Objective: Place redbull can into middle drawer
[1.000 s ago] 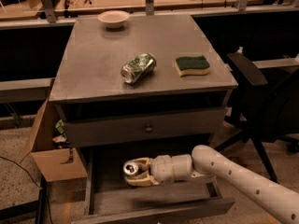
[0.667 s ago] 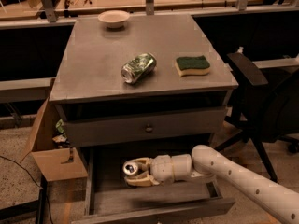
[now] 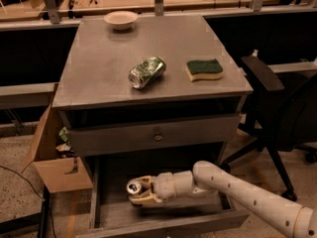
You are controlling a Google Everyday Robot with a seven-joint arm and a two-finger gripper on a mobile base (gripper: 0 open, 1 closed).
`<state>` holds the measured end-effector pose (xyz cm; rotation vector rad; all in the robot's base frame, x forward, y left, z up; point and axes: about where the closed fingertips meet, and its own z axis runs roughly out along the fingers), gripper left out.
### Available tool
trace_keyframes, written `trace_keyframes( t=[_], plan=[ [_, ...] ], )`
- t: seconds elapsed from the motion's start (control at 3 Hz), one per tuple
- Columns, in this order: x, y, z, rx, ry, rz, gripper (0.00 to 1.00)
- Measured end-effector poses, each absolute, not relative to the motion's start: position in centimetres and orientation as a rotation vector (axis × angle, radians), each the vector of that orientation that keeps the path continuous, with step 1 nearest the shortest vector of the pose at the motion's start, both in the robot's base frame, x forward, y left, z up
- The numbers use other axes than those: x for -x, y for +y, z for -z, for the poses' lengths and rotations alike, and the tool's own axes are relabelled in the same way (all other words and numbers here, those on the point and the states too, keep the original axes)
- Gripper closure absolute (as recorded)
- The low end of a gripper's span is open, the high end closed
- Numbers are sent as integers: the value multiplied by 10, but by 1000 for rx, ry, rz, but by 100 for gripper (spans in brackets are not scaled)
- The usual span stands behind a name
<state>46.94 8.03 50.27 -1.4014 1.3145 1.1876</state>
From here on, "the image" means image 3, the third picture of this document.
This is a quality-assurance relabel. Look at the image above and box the black floor cable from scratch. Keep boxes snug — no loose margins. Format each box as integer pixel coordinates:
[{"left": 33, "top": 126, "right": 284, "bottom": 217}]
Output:
[{"left": 0, "top": 164, "right": 57, "bottom": 238}]

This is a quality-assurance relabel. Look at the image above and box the open grey middle drawer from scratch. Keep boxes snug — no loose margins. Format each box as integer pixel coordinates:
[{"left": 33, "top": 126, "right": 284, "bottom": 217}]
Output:
[{"left": 76, "top": 143, "right": 249, "bottom": 238}]

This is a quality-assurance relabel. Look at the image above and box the grey drawer cabinet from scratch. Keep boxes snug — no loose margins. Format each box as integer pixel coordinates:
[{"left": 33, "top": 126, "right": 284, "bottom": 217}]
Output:
[{"left": 52, "top": 14, "right": 254, "bottom": 238}]

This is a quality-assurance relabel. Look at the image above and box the crushed green soda can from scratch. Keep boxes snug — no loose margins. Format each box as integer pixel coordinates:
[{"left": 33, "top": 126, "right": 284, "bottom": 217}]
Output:
[{"left": 128, "top": 57, "right": 166, "bottom": 89}]

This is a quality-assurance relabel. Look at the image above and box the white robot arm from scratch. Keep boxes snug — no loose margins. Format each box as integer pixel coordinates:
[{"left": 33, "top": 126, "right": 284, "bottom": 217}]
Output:
[{"left": 126, "top": 161, "right": 317, "bottom": 238}]

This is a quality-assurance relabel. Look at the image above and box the black office chair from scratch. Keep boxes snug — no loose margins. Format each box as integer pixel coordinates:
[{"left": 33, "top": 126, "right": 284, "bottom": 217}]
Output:
[{"left": 220, "top": 56, "right": 317, "bottom": 201}]

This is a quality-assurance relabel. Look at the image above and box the closed grey top drawer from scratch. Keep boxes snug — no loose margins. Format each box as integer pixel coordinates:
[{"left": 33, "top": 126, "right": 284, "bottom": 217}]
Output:
[{"left": 67, "top": 114, "right": 241, "bottom": 156}]

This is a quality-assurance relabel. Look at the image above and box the brown cardboard box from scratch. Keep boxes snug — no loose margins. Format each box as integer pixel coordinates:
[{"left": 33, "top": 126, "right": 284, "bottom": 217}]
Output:
[{"left": 21, "top": 82, "right": 94, "bottom": 194}]

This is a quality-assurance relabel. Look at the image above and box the green yellow sponge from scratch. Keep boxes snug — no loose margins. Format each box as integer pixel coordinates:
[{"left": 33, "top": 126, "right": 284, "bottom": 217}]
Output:
[{"left": 185, "top": 59, "right": 223, "bottom": 82}]

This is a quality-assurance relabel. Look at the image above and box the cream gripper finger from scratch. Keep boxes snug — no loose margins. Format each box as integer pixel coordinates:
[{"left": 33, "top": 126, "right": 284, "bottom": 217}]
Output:
[
  {"left": 135, "top": 176, "right": 156, "bottom": 184},
  {"left": 129, "top": 193, "right": 158, "bottom": 206}
]

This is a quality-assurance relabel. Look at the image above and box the silver blue redbull can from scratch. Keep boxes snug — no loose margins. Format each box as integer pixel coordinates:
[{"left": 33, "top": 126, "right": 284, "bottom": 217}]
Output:
[{"left": 126, "top": 179, "right": 143, "bottom": 195}]

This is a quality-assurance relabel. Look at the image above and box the green snack packet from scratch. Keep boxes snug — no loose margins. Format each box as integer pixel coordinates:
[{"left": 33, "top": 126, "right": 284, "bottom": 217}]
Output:
[{"left": 55, "top": 127, "right": 71, "bottom": 158}]

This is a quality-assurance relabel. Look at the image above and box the white ceramic bowl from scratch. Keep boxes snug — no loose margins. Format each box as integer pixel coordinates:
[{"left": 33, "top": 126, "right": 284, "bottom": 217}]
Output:
[{"left": 104, "top": 11, "right": 138, "bottom": 31}]

